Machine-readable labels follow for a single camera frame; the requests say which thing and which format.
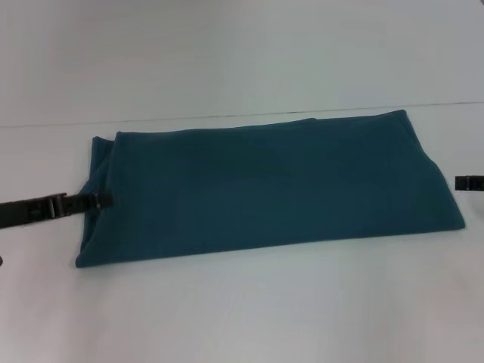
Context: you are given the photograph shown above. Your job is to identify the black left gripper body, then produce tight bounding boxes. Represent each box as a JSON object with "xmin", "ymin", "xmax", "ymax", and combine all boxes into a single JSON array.
[{"xmin": 0, "ymin": 192, "xmax": 69, "ymax": 231}]

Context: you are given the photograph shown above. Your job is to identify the teal printed t-shirt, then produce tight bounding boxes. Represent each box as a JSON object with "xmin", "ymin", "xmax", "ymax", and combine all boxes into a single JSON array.
[{"xmin": 73, "ymin": 108, "xmax": 466, "ymax": 269}]

